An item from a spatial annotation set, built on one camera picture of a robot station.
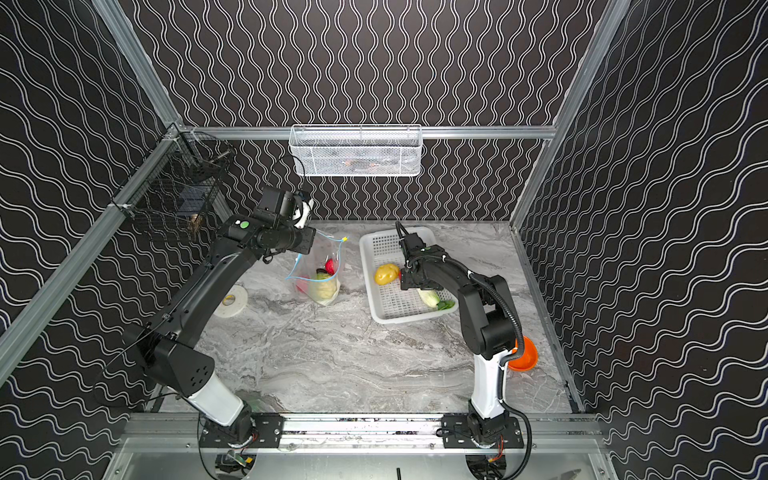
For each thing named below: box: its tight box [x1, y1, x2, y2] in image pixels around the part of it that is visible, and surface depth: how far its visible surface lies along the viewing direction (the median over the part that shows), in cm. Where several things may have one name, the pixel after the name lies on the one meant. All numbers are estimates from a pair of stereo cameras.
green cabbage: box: [316, 272, 340, 305], surface depth 92 cm
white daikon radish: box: [417, 288, 455, 311], surface depth 94 cm
